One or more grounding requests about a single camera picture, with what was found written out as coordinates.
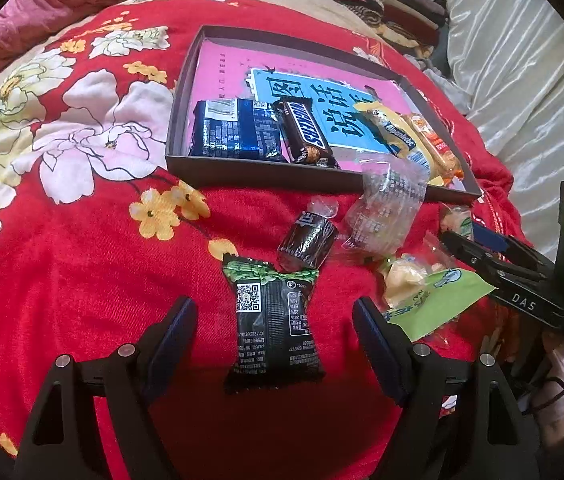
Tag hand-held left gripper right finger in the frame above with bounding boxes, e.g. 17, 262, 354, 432
352, 297, 537, 480

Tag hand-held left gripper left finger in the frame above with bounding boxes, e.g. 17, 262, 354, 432
12, 296, 197, 480

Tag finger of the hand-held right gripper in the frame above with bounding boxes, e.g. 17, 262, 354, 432
439, 231, 557, 289
472, 225, 558, 281

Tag round pastry green label packet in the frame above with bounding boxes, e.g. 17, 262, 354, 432
438, 205, 476, 242

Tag light green snack packet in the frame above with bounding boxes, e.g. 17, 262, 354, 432
382, 267, 497, 343

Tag clear flaky pastry packet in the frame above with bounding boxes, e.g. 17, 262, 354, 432
377, 232, 457, 311

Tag black and green snack packet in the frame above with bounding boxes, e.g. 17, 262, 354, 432
221, 254, 326, 396

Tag clear printed snack packet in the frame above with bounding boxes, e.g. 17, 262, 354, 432
341, 157, 428, 257

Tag orange rice cracker packet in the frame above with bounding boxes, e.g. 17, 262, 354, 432
404, 112, 465, 187

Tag dark brown candy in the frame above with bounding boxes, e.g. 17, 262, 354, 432
277, 198, 340, 272

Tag yellow wafer bar packet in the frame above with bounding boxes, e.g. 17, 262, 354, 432
354, 104, 432, 161

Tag shallow dark cardboard box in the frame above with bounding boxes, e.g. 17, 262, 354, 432
164, 24, 483, 207

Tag brown chocolate bar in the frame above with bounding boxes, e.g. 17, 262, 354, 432
271, 99, 341, 169

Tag blue biscuit packet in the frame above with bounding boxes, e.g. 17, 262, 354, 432
188, 99, 289, 162

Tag red floral blanket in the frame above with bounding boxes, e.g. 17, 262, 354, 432
0, 0, 527, 480

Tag white satin curtain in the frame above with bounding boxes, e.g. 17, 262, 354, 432
432, 0, 564, 241

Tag pale blue crumpled cloth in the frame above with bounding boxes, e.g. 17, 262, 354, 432
424, 57, 468, 111

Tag stack of folded clothes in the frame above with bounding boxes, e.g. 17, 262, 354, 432
317, 0, 450, 57

